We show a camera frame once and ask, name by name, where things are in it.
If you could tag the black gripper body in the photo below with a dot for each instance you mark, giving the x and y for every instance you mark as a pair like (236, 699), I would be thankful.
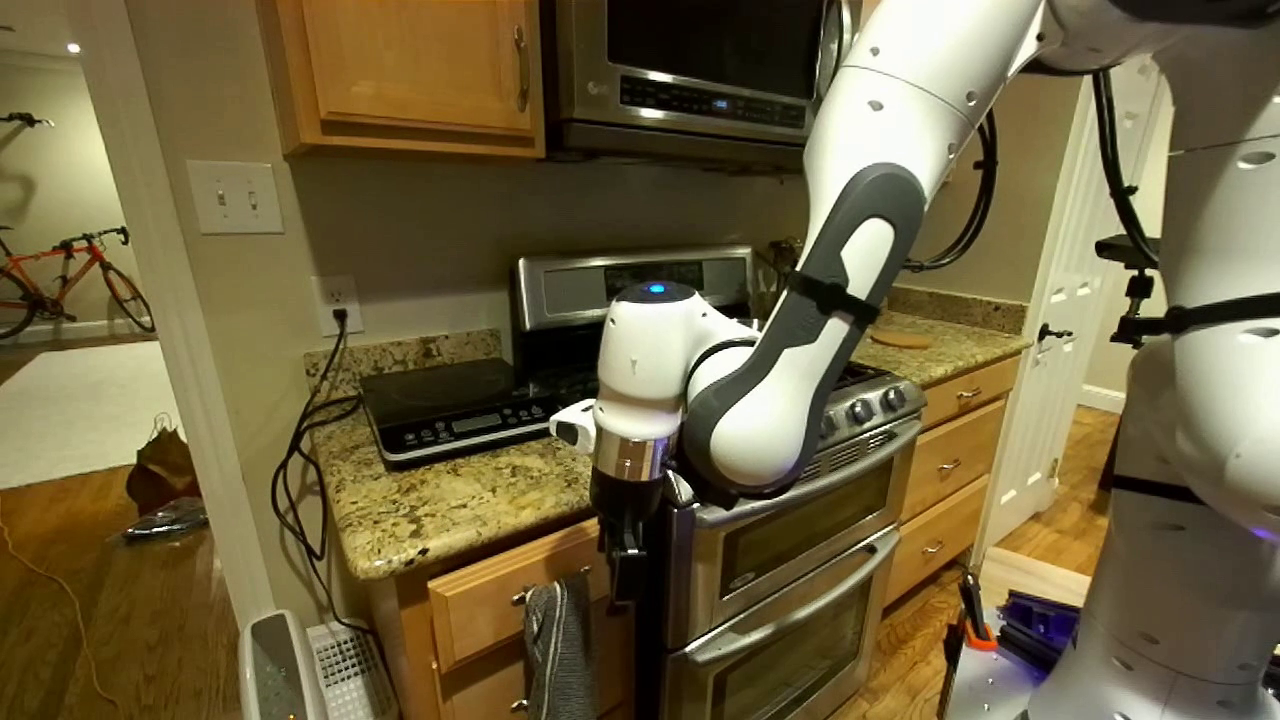
(624, 515)

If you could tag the wooden knife drawer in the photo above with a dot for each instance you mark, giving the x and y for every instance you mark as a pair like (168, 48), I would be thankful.
(481, 603)

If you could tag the robot base platform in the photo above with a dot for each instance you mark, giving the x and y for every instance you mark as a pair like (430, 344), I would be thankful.
(981, 687)

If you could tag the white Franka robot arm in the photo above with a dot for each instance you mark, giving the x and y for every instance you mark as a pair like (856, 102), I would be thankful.
(864, 132)

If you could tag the stainless steel gas stove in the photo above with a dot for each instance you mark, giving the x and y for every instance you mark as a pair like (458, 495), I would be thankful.
(801, 534)

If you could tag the wooden cabinet drawer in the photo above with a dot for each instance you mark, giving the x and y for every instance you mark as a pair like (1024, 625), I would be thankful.
(487, 687)

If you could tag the silver stove knob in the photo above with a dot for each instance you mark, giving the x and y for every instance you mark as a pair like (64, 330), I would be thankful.
(894, 398)
(860, 411)

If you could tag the deep wooden drawer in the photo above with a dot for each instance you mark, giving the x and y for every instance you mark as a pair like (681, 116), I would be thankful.
(950, 462)
(935, 534)

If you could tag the shallow wooden drawer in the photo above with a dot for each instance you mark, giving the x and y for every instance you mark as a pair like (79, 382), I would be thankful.
(971, 388)

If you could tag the grey striped towel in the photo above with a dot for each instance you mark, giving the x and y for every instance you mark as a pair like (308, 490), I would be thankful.
(557, 654)

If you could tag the black induction cooktop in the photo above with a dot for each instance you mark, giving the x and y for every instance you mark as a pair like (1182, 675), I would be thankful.
(453, 401)

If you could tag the dark utensil holder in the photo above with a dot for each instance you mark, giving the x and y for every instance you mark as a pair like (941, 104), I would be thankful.
(778, 282)

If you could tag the white ribbed panel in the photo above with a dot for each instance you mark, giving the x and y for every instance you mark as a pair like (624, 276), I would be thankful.
(350, 675)

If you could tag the wooden trivet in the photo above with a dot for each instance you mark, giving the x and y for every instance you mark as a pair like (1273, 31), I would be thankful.
(904, 341)

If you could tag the white door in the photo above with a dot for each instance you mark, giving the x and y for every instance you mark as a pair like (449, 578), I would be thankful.
(1054, 427)

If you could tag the dark shoe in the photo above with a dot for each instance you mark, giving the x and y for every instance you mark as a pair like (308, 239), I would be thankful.
(166, 521)

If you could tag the stainless steel microwave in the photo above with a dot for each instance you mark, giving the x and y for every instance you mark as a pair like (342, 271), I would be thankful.
(692, 53)

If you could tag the shoes on floor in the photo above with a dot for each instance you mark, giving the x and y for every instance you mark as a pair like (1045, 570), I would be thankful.
(161, 471)

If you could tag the white rug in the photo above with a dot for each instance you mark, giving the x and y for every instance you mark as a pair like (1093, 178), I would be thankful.
(73, 413)

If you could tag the red bicycle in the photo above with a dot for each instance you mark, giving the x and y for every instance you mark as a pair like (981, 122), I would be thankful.
(55, 255)

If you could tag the white wall outlet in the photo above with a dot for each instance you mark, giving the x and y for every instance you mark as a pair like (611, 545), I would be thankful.
(330, 291)

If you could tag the wooden wall cabinet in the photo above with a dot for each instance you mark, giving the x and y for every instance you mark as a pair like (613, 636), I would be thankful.
(403, 66)

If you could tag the white switch plate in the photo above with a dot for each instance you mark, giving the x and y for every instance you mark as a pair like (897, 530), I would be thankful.
(236, 198)

